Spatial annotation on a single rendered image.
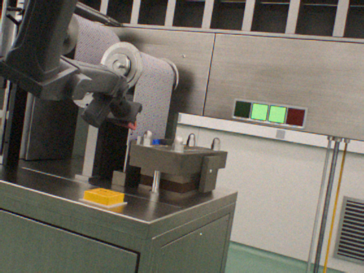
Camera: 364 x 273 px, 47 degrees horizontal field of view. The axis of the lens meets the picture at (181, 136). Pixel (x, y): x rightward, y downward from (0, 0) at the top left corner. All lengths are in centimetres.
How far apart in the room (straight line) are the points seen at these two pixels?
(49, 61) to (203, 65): 97
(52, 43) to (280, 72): 97
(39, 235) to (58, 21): 66
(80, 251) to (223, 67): 81
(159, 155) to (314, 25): 72
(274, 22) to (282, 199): 247
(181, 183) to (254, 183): 269
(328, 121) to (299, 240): 254
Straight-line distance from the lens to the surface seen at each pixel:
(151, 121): 137
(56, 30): 60
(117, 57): 128
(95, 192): 102
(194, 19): 167
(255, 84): 146
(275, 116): 143
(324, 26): 154
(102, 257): 103
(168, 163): 116
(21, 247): 118
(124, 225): 94
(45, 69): 62
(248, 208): 391
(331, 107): 141
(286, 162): 380
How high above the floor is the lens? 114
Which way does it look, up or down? 3 degrees down
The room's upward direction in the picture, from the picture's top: 9 degrees clockwise
